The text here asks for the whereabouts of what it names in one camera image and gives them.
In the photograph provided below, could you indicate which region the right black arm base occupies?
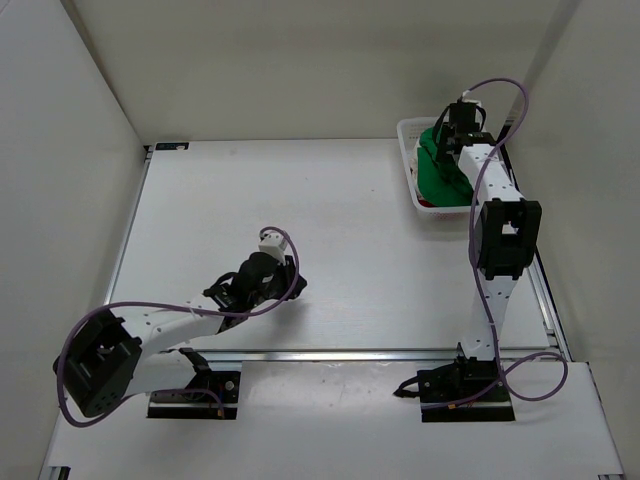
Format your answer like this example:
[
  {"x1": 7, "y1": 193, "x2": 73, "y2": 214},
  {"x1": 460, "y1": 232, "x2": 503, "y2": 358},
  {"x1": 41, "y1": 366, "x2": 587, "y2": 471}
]
[{"x1": 393, "y1": 353, "x2": 515, "y2": 423}]

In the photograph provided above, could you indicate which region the white plastic basket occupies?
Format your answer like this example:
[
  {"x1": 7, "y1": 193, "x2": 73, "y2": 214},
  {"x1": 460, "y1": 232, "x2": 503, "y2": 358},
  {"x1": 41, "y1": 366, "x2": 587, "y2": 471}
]
[{"x1": 396, "y1": 117, "x2": 471, "y2": 219}]

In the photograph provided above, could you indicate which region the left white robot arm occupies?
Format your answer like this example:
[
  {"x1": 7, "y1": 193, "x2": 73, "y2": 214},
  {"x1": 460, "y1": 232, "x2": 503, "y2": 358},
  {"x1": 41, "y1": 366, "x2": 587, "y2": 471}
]
[{"x1": 53, "y1": 233, "x2": 307, "y2": 428}]

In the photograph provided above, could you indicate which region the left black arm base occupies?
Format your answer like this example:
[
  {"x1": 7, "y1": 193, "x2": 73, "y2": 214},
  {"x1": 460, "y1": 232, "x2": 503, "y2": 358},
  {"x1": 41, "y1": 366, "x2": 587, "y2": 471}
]
[{"x1": 147, "y1": 348, "x2": 241, "y2": 421}]

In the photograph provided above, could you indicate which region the green t shirt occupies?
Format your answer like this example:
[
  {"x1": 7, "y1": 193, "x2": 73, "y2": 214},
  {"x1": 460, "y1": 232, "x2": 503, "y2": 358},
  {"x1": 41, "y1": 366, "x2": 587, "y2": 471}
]
[{"x1": 415, "y1": 127, "x2": 473, "y2": 207}]

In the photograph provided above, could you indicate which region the white t shirt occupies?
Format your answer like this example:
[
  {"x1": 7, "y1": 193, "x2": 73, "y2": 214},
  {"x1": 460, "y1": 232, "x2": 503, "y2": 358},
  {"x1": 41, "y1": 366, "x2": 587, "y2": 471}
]
[{"x1": 408, "y1": 151, "x2": 419, "y2": 178}]

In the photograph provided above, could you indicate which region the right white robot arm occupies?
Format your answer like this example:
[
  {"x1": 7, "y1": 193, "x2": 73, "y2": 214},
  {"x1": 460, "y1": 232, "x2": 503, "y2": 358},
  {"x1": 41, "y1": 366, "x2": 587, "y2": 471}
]
[{"x1": 434, "y1": 98, "x2": 542, "y2": 361}]

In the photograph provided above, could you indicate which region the dark label sticker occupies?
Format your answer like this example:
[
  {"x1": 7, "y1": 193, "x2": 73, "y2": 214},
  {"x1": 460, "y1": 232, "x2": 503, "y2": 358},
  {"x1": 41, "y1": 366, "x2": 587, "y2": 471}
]
[{"x1": 154, "y1": 142, "x2": 190, "y2": 151}]

